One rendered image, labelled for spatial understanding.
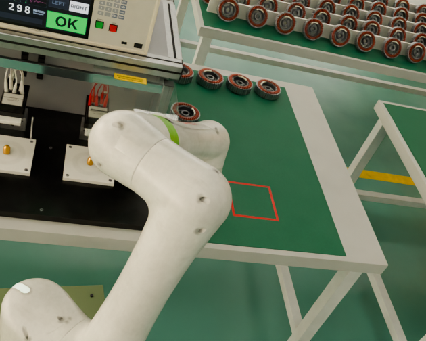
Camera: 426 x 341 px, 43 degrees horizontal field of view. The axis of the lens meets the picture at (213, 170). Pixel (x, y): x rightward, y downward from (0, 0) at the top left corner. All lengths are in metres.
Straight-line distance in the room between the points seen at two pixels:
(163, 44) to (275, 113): 0.73
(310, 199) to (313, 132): 0.42
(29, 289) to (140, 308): 0.26
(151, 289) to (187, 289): 1.51
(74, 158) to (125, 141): 0.81
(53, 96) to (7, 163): 0.31
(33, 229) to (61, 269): 0.87
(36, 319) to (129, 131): 0.41
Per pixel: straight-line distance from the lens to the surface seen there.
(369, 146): 2.81
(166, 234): 0.90
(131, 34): 1.60
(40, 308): 1.12
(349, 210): 2.00
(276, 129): 2.19
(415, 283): 3.11
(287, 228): 1.80
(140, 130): 0.93
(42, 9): 1.58
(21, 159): 1.70
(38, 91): 1.87
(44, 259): 2.44
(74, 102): 1.88
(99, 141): 0.94
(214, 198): 0.88
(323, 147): 2.22
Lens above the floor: 1.94
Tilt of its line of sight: 40 degrees down
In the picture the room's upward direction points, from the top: 22 degrees clockwise
